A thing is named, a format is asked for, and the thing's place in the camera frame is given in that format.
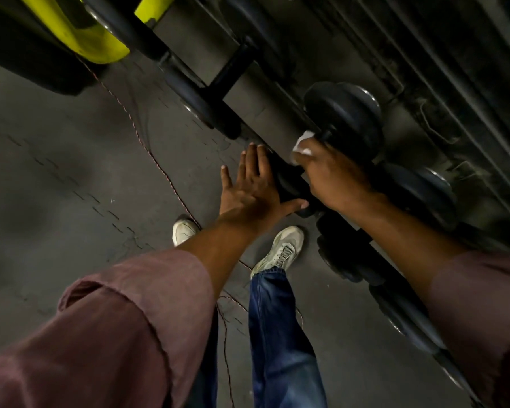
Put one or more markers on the person's left hand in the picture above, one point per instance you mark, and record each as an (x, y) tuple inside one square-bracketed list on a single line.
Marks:
[(255, 203)]

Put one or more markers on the person's right hand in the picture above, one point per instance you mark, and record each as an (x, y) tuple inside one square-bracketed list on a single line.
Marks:
[(335, 178)]

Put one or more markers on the white cleaning cloth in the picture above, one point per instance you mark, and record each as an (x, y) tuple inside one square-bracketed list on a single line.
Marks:
[(301, 142)]

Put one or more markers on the black yellow dumbbell rack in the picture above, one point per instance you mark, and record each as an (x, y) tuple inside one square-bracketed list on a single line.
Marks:
[(89, 42)]

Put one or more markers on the person's left forearm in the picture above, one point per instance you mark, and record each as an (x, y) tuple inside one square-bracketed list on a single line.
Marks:
[(110, 335)]

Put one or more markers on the person's right forearm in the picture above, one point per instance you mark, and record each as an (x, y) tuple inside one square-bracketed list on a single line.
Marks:
[(450, 284)]

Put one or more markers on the person's white shoe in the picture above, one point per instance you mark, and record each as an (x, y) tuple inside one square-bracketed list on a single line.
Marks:
[(183, 231), (280, 250)]

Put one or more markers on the person's blue jeans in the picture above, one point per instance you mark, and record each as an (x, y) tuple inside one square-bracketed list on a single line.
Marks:
[(280, 344)]

